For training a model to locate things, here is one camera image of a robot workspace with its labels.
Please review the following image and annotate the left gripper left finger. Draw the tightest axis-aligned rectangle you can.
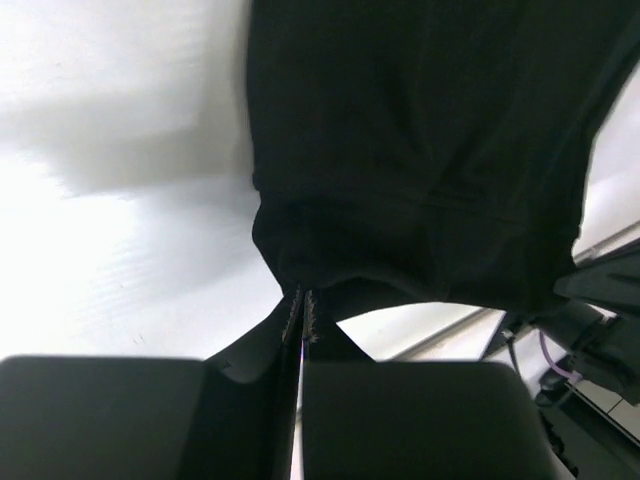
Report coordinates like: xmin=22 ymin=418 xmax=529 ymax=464
xmin=1 ymin=290 xmax=303 ymax=479

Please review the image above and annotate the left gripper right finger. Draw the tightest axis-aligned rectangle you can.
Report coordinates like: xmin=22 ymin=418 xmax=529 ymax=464
xmin=301 ymin=291 xmax=558 ymax=479

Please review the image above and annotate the black skirt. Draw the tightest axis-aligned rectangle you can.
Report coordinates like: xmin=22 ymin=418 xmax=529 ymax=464
xmin=246 ymin=1 xmax=639 ymax=319

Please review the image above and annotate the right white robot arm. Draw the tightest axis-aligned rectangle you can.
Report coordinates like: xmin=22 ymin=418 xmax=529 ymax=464
xmin=482 ymin=241 xmax=639 ymax=479

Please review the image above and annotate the aluminium table edge rail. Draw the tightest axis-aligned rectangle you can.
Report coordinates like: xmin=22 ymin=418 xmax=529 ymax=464
xmin=391 ymin=221 xmax=639 ymax=361

